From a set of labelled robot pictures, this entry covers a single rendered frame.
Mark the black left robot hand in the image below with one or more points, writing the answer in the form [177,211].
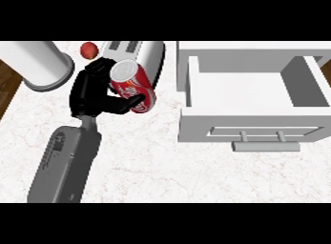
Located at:
[89,95]

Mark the red soda can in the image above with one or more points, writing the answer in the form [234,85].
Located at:
[131,85]

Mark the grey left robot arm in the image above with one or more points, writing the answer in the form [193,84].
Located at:
[64,162]

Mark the white open drawer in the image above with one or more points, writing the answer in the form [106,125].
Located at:
[259,105]

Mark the red apple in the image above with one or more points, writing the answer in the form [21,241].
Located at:
[89,50]

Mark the white cylindrical canister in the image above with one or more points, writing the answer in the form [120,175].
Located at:
[36,63]

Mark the white toaster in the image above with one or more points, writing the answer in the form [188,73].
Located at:
[140,54]

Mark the white cabinet body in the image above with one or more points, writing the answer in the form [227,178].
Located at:
[252,55]

